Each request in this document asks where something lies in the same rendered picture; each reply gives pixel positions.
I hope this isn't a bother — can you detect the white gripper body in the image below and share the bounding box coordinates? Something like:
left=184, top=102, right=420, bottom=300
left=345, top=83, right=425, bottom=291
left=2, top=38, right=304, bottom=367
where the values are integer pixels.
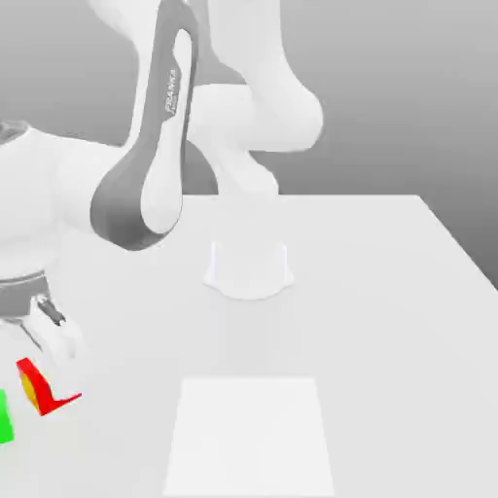
left=0, top=310, right=88, bottom=375

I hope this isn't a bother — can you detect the small green cube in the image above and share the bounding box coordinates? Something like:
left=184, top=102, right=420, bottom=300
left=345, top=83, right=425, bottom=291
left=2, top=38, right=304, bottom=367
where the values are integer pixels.
left=0, top=388, right=16, bottom=445

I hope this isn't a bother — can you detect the small red cube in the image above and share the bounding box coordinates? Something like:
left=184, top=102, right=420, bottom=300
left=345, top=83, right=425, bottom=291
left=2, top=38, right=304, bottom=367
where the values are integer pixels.
left=16, top=357, right=84, bottom=418

